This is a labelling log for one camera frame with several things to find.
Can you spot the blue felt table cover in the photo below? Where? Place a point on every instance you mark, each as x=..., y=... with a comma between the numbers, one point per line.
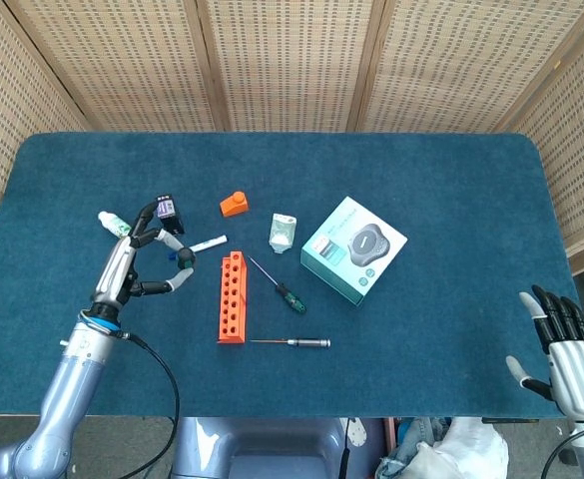
x=421, y=349

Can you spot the woven bamboo screen panel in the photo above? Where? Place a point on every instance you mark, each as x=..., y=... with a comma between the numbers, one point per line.
x=291, y=65
x=122, y=65
x=12, y=100
x=461, y=65
x=571, y=149

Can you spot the white pale green pouch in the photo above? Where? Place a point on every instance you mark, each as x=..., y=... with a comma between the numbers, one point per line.
x=281, y=232

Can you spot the silver precision screwdriver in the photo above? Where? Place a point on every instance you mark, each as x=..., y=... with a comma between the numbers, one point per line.
x=311, y=342

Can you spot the white marker blue cap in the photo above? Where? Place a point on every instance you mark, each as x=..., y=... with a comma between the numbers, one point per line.
x=211, y=243

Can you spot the teal white product box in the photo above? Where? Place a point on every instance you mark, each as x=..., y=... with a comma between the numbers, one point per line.
x=351, y=249

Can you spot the black purple small carton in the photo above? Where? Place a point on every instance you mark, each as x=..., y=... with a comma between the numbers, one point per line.
x=174, y=219

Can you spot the white bottle green label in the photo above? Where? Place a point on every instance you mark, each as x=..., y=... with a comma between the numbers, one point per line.
x=114, y=223

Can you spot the orange tool holder block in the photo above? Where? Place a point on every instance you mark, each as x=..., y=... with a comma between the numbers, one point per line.
x=229, y=304

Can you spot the white plastic bag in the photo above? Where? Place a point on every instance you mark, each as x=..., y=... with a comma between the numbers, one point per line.
x=471, y=449

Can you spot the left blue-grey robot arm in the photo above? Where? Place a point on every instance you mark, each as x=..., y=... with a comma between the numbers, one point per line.
x=72, y=379

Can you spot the white perforated plate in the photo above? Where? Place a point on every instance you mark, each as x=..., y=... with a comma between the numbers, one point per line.
x=356, y=434

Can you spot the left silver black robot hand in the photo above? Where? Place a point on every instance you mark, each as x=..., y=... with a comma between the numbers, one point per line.
x=114, y=269

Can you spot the blue denim cloth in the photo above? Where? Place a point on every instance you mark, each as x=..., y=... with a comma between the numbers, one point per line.
x=401, y=459

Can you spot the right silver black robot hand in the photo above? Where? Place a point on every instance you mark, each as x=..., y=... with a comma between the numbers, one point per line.
x=581, y=379

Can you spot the small orange plastic block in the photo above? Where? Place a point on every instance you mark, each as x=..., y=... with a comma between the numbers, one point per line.
x=232, y=205

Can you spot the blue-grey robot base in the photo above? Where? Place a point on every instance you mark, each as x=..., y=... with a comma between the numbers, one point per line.
x=271, y=444

